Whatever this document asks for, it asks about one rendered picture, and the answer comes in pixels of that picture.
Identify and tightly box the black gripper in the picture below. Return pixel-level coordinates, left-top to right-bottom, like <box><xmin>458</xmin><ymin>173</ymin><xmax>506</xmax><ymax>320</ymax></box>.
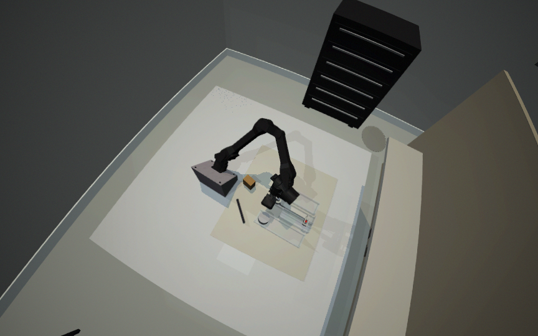
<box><xmin>261</xmin><ymin>186</ymin><xmax>282</xmax><ymax>210</ymax></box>

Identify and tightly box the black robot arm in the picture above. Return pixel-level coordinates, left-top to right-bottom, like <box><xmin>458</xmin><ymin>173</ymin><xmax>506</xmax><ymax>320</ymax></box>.
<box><xmin>211</xmin><ymin>118</ymin><xmax>300</xmax><ymax>205</ymax></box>

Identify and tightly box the brown block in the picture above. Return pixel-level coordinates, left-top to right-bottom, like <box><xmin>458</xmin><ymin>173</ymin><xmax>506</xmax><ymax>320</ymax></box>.
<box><xmin>243</xmin><ymin>175</ymin><xmax>256</xmax><ymax>190</ymax></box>

